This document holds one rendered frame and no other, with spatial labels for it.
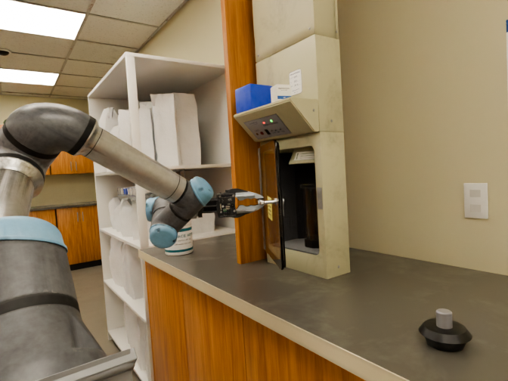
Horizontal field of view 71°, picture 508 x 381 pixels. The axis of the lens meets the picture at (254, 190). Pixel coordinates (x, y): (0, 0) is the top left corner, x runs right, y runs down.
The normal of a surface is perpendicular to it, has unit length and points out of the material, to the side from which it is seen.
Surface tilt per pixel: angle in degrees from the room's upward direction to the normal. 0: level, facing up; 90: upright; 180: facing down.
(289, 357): 90
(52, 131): 105
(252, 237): 90
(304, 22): 90
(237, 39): 90
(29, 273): 45
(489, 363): 0
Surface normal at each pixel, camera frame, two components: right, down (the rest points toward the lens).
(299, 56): -0.82, 0.08
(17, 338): 0.11, -0.87
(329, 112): 0.57, 0.01
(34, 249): 0.61, -0.69
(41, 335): 0.35, -0.89
